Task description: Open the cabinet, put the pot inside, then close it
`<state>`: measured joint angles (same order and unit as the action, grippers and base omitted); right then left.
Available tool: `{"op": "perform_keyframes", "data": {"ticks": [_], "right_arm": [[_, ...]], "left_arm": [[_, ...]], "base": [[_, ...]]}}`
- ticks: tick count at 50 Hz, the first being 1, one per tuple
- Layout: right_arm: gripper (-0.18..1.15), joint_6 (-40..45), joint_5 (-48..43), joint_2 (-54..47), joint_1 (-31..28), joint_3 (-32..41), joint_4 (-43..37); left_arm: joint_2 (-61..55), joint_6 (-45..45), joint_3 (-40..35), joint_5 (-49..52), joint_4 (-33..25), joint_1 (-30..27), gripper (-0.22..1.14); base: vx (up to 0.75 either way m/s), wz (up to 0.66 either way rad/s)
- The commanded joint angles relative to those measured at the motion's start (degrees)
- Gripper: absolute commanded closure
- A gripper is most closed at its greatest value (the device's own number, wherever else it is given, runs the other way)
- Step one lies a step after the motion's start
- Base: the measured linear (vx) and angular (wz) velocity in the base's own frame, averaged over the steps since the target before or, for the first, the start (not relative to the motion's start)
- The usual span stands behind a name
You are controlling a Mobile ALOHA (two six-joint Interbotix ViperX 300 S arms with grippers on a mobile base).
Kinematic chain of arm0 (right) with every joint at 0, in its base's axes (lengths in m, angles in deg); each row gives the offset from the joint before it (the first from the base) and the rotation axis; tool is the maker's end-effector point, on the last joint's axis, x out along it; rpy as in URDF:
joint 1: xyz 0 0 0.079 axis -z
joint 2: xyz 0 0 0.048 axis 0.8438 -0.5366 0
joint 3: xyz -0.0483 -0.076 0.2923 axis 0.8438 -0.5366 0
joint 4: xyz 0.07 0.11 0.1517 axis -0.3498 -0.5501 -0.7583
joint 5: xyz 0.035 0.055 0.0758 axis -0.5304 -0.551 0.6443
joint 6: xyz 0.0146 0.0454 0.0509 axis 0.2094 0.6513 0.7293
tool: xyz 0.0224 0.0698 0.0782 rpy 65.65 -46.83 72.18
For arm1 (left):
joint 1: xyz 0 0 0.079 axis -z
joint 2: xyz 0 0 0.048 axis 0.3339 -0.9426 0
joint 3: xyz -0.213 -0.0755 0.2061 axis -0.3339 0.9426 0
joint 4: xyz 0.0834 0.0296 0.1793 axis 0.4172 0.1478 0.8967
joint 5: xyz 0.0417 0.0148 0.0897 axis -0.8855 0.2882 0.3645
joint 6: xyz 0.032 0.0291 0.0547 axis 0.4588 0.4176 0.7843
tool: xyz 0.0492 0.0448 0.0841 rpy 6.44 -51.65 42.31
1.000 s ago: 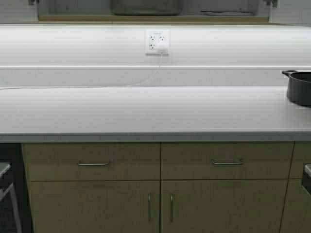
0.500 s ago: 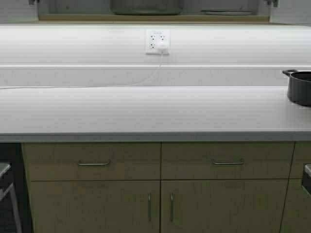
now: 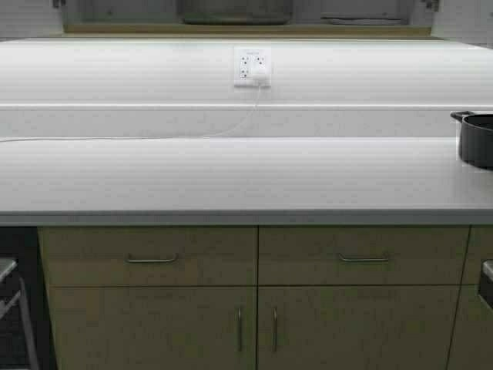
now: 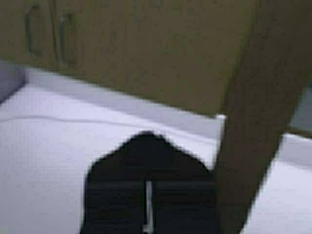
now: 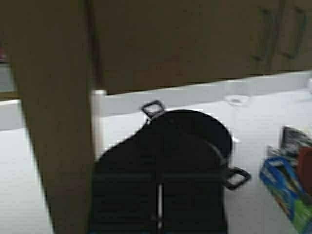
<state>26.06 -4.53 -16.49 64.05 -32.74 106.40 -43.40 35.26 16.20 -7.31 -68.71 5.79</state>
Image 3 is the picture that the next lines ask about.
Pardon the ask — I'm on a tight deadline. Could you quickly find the right wooden drawer front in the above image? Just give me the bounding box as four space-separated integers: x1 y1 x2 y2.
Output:
259 226 469 285

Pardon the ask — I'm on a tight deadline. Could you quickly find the right lower door handle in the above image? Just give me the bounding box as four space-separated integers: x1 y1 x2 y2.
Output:
272 306 279 353

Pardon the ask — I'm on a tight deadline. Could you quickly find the right lower cabinet door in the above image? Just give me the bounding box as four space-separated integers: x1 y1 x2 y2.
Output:
257 286 458 369

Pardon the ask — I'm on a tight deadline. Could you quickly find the right drawer metal handle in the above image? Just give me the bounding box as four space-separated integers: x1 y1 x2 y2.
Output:
337 253 390 264

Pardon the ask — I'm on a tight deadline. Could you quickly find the door handle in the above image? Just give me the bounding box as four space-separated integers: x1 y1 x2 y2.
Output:
236 306 243 352
272 306 279 353

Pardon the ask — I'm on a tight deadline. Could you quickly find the left metal robot base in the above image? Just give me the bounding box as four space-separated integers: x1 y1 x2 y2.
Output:
0 257 39 370

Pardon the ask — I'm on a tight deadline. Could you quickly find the left drawer metal handle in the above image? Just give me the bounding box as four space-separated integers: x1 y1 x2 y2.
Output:
126 254 179 264

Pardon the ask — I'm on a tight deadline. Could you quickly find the white charger plug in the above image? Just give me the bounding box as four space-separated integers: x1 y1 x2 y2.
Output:
252 69 270 87

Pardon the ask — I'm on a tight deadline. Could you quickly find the drawer metal handle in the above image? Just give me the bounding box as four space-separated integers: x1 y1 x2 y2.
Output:
126 254 179 264
337 253 390 264

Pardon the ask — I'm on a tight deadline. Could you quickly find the left lower cabinet door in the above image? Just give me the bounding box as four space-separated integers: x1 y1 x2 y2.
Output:
50 288 255 369

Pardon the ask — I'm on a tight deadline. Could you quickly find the cabinet door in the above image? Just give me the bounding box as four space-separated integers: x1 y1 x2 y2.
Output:
257 286 458 369
50 288 255 369

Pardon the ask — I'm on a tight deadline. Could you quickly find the right metal robot base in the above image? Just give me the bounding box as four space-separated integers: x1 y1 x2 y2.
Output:
478 260 493 308

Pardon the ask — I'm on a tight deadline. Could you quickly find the white wall outlet plate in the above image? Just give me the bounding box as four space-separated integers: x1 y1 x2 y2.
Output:
233 47 273 88

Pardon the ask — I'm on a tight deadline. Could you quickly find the flat tray in cabinet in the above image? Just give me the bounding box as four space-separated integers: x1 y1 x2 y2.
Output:
321 15 403 25

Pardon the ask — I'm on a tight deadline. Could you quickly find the left wooden drawer front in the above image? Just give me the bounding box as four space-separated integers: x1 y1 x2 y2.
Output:
39 227 257 288

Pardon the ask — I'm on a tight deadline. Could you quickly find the dark grey cooking pot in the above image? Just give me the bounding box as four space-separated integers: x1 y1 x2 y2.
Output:
177 0 293 25

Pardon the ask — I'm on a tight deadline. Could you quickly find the left lower door handle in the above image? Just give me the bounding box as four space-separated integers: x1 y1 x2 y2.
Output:
236 306 243 352

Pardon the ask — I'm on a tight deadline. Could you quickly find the black pot at right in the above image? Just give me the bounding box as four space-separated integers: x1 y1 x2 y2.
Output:
450 111 493 170

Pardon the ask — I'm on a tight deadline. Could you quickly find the wooden drawer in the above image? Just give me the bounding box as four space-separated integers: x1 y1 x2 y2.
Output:
259 226 469 285
39 227 257 288

